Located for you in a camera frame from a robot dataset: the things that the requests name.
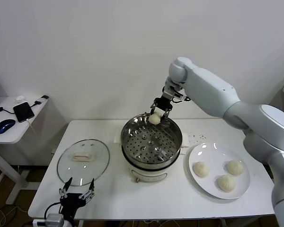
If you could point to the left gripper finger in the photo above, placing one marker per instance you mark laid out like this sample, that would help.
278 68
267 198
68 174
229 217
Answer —
63 192
88 195

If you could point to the steel steamer basket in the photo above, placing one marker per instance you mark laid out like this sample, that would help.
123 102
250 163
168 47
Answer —
135 132

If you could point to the white round plate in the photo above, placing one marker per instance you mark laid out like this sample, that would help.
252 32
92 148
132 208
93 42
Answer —
208 186

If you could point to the small white object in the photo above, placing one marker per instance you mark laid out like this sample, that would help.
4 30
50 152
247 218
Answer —
20 98

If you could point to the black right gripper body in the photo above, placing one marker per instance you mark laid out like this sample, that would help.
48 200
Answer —
164 102

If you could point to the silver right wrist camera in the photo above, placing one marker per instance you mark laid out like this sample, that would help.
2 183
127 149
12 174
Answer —
179 95

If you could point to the blue computer mouse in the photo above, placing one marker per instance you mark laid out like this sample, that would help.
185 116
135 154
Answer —
4 126

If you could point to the glass pot lid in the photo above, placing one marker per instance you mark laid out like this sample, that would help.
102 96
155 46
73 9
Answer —
68 165

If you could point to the white steamed baozi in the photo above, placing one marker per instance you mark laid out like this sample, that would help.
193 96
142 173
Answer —
226 183
235 167
154 119
201 169

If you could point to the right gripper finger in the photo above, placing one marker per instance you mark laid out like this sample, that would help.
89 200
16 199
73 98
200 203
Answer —
168 112
153 109

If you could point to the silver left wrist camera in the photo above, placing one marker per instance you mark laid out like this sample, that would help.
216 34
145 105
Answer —
53 220

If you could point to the black smartphone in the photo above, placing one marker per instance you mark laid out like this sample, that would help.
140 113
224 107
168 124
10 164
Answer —
23 112

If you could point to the white side desk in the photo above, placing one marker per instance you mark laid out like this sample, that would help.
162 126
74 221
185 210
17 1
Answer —
11 136

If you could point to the cream electric cooker base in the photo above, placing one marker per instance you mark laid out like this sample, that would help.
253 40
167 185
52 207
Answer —
149 175

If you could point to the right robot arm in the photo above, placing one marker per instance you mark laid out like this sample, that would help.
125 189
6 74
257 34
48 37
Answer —
215 89

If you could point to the black USB adapter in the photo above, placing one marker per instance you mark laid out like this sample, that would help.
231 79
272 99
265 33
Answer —
45 97

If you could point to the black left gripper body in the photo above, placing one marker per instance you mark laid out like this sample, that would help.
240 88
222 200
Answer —
70 203

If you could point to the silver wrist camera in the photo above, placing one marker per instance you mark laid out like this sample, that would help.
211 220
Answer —
53 220
179 95

